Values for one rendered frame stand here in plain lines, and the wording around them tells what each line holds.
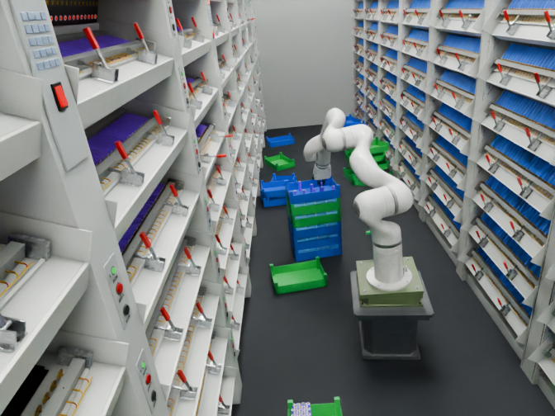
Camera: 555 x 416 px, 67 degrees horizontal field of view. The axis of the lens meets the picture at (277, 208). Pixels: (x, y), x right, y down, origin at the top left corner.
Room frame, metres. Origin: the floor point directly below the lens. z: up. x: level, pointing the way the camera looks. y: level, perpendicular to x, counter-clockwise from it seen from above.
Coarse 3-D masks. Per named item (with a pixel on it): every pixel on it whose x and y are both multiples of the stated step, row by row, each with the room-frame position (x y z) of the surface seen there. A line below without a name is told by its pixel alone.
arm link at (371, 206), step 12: (372, 192) 1.46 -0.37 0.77; (384, 192) 1.45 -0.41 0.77; (360, 204) 1.43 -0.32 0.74; (372, 204) 1.42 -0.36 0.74; (384, 204) 1.42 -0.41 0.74; (360, 216) 1.43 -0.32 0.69; (372, 216) 1.41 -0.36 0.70; (384, 216) 1.43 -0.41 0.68; (372, 228) 1.42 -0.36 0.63; (384, 228) 1.42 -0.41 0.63; (396, 228) 1.45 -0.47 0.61; (372, 240) 1.47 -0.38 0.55; (384, 240) 1.42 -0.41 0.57; (396, 240) 1.42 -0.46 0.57
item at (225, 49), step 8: (224, 0) 2.60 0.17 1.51; (216, 8) 2.61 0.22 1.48; (224, 8) 2.60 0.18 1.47; (224, 16) 2.61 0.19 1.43; (216, 48) 2.61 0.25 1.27; (224, 48) 2.61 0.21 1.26; (232, 56) 2.61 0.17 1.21; (232, 80) 2.61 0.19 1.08; (224, 88) 2.61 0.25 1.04; (232, 88) 2.61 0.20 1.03; (232, 120) 2.61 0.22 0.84; (240, 120) 2.60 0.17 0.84; (240, 144) 2.61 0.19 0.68; (240, 152) 2.61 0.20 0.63; (248, 176) 2.60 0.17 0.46; (248, 208) 2.61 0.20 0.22; (256, 232) 2.64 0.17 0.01
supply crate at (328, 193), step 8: (288, 184) 2.42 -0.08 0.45; (296, 184) 2.42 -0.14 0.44; (304, 184) 2.42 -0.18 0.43; (328, 184) 2.44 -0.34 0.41; (336, 184) 2.26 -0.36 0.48; (288, 192) 2.27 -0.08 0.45; (296, 192) 2.37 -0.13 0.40; (312, 192) 2.23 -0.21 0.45; (320, 192) 2.23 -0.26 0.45; (328, 192) 2.24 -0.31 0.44; (336, 192) 2.24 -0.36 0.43; (296, 200) 2.22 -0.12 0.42; (304, 200) 2.23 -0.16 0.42; (312, 200) 2.23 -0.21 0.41; (320, 200) 2.23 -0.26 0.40
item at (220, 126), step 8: (208, 120) 1.91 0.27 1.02; (216, 120) 1.90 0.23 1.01; (216, 128) 1.90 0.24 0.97; (224, 128) 1.90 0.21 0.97; (208, 144) 1.67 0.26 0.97; (216, 144) 1.70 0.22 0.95; (208, 152) 1.59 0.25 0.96; (216, 152) 1.61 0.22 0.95; (208, 168) 1.42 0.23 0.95; (208, 176) 1.42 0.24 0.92
